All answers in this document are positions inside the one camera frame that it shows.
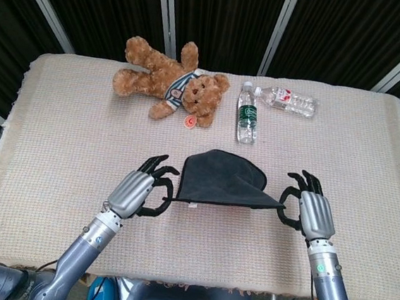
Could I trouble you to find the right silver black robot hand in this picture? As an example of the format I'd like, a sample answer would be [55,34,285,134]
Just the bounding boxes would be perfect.
[275,167,342,244]

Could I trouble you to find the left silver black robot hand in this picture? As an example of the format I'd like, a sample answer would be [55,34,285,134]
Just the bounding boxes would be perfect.
[105,150,182,225]

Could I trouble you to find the dark grey cloth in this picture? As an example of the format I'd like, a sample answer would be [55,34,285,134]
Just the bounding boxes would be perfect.
[162,145,291,216]

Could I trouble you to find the beige woven tablecloth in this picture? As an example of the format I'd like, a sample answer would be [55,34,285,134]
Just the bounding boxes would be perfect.
[0,47,400,300]

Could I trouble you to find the blue plastic object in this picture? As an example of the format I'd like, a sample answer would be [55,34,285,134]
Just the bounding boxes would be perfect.
[86,275,121,300]

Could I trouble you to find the red label water bottle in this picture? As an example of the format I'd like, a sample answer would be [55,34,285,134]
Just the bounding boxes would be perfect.
[251,84,320,119]

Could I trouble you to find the green label water bottle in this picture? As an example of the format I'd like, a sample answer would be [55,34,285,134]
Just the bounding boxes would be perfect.
[234,81,263,145]

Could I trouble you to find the brown teddy bear striped shirt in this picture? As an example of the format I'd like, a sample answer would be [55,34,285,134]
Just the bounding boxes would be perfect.
[109,34,235,131]

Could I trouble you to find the dark pleated curtain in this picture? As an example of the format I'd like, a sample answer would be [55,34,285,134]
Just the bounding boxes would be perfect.
[0,0,400,156]

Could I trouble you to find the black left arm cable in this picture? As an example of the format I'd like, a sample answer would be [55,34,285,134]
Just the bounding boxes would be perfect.
[32,258,60,275]

